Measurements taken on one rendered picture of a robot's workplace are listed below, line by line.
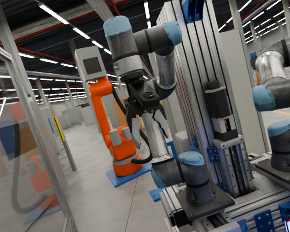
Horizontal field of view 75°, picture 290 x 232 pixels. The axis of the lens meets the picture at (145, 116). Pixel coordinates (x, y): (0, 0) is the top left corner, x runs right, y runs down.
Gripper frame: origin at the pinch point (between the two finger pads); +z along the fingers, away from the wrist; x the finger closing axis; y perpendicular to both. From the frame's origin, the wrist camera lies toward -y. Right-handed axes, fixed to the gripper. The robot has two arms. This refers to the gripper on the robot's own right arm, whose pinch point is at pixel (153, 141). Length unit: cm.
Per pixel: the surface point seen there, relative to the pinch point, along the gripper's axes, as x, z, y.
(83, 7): -102, -398, 750
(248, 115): -161, 49, 128
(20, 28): 155, -405, 854
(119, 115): -109, 57, 765
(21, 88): 45, -36, 76
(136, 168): -44, 137, 331
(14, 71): 45, -46, 76
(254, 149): -159, 93, 128
